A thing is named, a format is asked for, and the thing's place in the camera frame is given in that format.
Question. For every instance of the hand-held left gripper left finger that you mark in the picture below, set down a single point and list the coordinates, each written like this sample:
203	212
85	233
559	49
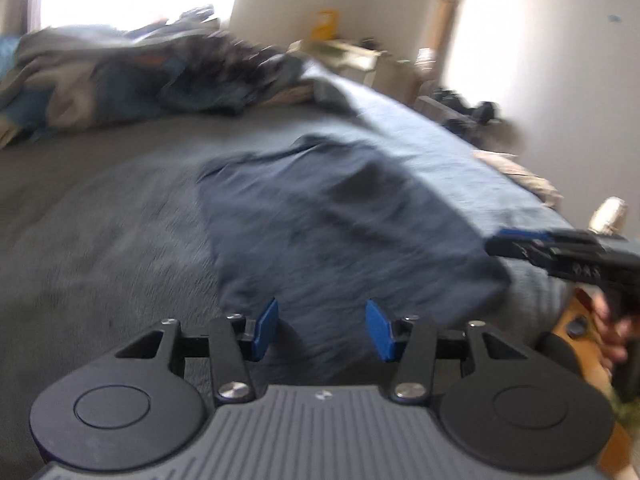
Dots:
264	330

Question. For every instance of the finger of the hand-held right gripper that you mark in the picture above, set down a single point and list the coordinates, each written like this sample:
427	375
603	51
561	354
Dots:
520	245

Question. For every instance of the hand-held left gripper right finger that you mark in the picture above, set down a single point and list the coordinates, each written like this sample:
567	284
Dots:
378	330

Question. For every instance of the dark grey pants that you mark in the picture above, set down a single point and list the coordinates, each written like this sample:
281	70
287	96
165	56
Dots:
350	235

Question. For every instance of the dark clothes on windowsill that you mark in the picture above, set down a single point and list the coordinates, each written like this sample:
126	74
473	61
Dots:
195	14

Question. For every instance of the person's right hand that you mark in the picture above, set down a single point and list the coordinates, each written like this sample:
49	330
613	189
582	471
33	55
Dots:
612	340

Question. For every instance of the white shoe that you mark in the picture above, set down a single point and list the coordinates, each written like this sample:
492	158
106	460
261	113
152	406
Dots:
609	215

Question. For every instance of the beige crumpled cloth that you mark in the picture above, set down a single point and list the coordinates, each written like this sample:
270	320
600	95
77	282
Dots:
525	180

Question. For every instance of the orange wooden furniture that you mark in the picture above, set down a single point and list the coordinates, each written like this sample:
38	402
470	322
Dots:
565	315

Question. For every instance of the metal rack with black items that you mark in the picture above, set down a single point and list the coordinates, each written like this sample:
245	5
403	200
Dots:
470	115

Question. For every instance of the long cardboard box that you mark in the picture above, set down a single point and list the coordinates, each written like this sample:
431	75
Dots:
446	35

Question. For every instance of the beige knitted cloth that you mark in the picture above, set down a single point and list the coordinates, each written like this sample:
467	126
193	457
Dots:
290	96

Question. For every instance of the white low cabinet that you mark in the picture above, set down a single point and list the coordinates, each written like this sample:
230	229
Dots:
360	60

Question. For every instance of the light grey cloth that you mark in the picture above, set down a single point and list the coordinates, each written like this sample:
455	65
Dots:
325	85

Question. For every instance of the blue jeans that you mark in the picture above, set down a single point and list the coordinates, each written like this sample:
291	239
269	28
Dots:
175	85

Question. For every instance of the yellow box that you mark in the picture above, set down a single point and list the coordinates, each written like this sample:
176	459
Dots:
326	25

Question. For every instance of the blue duvet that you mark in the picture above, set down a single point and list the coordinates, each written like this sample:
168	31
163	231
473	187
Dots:
7	47

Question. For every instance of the grey curtain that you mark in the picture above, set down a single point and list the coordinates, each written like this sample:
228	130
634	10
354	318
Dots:
17	5

